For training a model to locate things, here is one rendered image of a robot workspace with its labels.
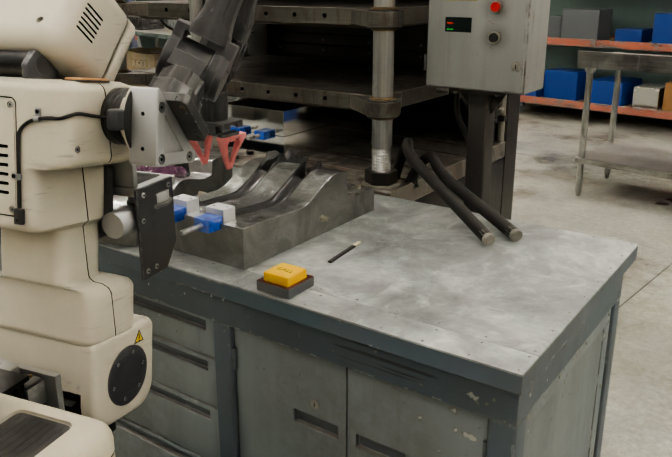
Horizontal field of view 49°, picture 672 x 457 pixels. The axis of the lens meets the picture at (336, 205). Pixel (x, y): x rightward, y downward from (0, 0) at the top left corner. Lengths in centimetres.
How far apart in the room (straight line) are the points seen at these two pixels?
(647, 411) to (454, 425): 145
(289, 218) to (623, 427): 144
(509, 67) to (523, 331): 95
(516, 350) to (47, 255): 76
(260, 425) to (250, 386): 9
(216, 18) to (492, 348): 68
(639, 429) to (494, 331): 139
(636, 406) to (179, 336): 162
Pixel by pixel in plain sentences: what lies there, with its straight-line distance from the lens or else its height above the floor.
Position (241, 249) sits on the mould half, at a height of 84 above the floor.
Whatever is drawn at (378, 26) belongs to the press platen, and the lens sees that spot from 207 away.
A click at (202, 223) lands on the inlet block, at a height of 90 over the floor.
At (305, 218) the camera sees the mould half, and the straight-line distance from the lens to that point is 166.
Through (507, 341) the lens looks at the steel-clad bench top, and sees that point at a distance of 127.
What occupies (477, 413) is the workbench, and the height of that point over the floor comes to 67.
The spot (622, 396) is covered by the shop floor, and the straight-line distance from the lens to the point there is 278.
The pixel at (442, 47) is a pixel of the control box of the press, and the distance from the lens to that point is 215.
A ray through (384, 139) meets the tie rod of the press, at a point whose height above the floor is 93.
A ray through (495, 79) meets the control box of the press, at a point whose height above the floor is 111.
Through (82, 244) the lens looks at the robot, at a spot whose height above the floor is 97.
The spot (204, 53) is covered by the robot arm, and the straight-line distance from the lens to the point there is 119.
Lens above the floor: 138
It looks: 17 degrees down
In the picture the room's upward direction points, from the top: straight up
